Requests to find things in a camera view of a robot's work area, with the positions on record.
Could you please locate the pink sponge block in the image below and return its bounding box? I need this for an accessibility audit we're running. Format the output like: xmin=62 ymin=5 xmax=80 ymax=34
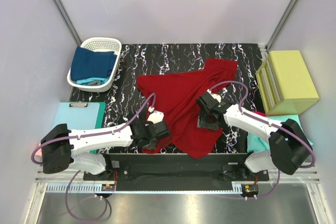
xmin=33 ymin=143 xmax=42 ymax=160

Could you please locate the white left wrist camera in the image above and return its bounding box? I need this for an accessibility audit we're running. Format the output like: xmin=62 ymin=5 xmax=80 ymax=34
xmin=147 ymin=106 xmax=164 ymax=124

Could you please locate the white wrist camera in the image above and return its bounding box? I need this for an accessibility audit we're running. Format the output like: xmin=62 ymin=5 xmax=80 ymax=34
xmin=147 ymin=106 xmax=164 ymax=124
xmin=207 ymin=89 xmax=222 ymax=103

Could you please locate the folded turquoise t-shirt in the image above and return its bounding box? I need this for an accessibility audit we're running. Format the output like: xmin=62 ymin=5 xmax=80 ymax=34
xmin=246 ymin=115 xmax=301 ymax=153

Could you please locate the green clipboard with paper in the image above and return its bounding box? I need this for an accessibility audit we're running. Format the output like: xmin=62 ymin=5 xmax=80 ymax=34
xmin=51 ymin=102 xmax=106 ymax=130

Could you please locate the folded magenta t-shirt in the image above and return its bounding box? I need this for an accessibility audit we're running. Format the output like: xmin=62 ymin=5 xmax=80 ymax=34
xmin=254 ymin=111 xmax=267 ymax=117

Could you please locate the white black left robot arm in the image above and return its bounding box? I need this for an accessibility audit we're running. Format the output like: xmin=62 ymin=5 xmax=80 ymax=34
xmin=40 ymin=118 xmax=170 ymax=180

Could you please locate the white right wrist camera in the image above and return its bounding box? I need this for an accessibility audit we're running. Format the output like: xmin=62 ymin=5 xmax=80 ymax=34
xmin=207 ymin=89 xmax=222 ymax=103

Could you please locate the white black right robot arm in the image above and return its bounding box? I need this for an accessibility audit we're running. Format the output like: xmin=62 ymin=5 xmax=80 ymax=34
xmin=196 ymin=91 xmax=312 ymax=180

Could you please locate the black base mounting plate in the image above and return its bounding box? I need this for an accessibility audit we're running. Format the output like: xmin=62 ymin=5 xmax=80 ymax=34
xmin=83 ymin=154 xmax=269 ymax=193

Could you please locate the light blue t-shirt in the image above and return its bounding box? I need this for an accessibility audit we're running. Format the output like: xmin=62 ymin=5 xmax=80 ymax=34
xmin=76 ymin=77 xmax=109 ymax=86

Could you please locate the red t-shirt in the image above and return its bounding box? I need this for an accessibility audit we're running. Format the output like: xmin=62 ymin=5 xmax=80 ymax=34
xmin=137 ymin=58 xmax=238 ymax=158

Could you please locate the white plastic laundry basket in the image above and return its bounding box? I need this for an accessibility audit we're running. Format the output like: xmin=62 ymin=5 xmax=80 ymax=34
xmin=67 ymin=37 xmax=122 ymax=92

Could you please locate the navy blue t-shirt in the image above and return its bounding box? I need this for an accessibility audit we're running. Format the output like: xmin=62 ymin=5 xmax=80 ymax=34
xmin=70 ymin=47 xmax=117 ymax=81

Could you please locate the yellow drawer box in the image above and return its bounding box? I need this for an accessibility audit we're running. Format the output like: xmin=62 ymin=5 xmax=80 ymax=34
xmin=256 ymin=50 xmax=319 ymax=116

